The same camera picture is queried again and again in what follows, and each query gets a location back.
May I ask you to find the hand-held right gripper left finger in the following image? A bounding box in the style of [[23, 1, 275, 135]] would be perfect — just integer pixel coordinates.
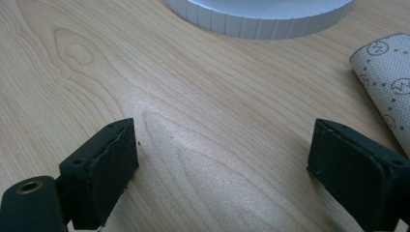
[[58, 117, 140, 231]]

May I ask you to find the rolled white patterned cloth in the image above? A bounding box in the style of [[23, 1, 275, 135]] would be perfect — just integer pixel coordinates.
[[349, 33, 410, 159]]

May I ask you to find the white ribbed round container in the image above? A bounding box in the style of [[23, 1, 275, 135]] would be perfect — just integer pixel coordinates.
[[163, 0, 358, 41]]

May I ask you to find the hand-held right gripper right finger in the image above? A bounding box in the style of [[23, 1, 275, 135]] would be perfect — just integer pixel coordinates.
[[307, 118, 410, 232]]

